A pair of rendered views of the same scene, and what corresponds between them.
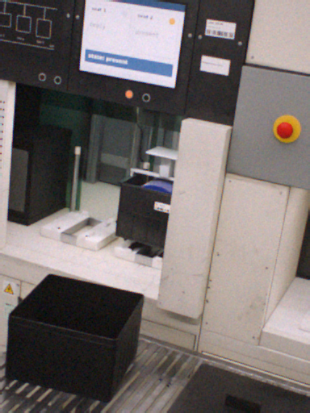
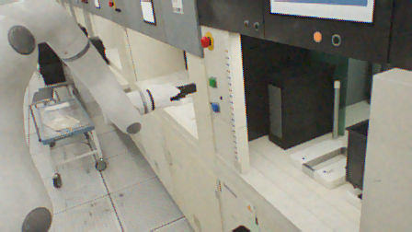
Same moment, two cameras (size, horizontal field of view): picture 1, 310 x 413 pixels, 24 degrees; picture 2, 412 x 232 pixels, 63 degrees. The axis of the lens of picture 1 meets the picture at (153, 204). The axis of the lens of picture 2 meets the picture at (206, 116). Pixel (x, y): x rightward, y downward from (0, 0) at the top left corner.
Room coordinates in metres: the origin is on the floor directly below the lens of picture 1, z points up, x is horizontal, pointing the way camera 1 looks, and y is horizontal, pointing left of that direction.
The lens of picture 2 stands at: (1.26, -0.21, 1.59)
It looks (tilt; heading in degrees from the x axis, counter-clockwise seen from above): 24 degrees down; 46
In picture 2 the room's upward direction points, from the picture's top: 7 degrees counter-clockwise
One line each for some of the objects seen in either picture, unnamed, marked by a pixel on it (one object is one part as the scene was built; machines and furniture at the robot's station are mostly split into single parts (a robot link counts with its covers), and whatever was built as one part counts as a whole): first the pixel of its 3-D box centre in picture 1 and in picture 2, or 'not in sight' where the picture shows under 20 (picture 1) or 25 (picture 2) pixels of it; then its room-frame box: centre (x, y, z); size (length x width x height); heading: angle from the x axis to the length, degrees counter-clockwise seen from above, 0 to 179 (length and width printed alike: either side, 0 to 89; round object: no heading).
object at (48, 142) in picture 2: not in sight; (70, 135); (2.36, 2.84, 0.24); 0.97 x 0.52 x 0.48; 72
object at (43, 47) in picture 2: not in sight; (45, 51); (2.85, 4.12, 0.85); 0.30 x 0.28 x 0.26; 68
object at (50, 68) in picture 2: not in sight; (51, 71); (2.85, 4.12, 0.59); 0.30 x 0.28 x 0.26; 69
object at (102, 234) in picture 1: (83, 228); (329, 160); (2.28, 0.23, 0.89); 0.22 x 0.21 x 0.04; 159
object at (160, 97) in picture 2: not in sight; (162, 96); (1.91, 0.66, 1.20); 0.11 x 0.10 x 0.07; 160
